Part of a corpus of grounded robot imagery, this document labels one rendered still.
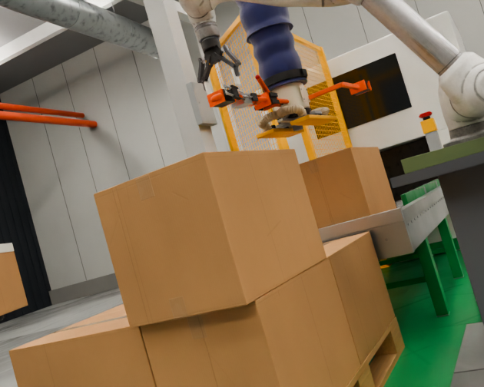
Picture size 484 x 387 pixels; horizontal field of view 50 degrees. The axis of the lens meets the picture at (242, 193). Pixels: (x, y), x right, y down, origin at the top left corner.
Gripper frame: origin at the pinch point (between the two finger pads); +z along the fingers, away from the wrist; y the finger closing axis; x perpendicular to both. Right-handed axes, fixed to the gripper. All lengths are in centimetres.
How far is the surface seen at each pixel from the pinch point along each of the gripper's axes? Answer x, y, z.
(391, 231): -62, -28, 75
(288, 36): -56, -9, -27
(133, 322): 68, 9, 71
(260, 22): -49, -1, -36
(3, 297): 0, 178, 55
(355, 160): -70, -18, 39
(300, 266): 29, -26, 70
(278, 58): -50, -4, -17
